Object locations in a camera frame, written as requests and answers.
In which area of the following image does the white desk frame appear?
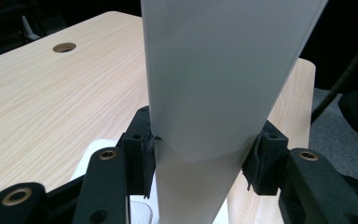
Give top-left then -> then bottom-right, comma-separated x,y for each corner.
22,15 -> 41,41

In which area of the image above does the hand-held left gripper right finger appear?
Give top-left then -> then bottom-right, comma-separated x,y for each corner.
241,119 -> 290,197

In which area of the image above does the thick black cable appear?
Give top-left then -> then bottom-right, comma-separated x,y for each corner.
310,14 -> 358,125

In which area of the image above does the white desk lamp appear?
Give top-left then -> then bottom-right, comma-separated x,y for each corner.
69,0 -> 329,224

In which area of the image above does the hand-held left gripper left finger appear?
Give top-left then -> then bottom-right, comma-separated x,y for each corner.
117,105 -> 162,200

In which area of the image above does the round table cable grommet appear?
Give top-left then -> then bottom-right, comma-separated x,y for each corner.
52,42 -> 77,54

